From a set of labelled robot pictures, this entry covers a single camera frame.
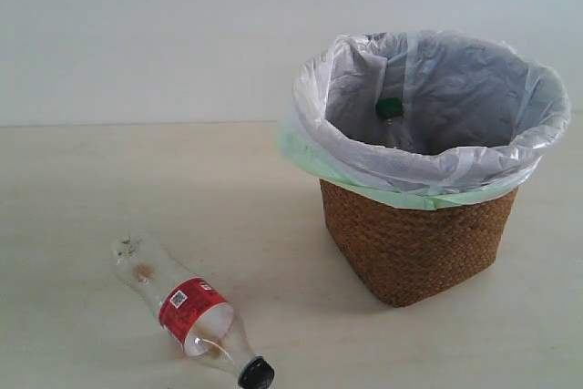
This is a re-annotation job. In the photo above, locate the clear bottle green label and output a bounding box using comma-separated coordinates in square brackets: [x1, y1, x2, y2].
[374, 97, 414, 152]

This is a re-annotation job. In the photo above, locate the translucent white bin liner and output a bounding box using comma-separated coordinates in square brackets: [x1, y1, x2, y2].
[281, 31, 570, 194]

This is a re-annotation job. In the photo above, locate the woven brown wicker bin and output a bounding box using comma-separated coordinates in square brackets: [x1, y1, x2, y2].
[320, 180, 516, 308]

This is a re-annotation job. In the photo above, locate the clear bottle red label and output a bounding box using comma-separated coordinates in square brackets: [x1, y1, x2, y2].
[111, 234, 275, 389]

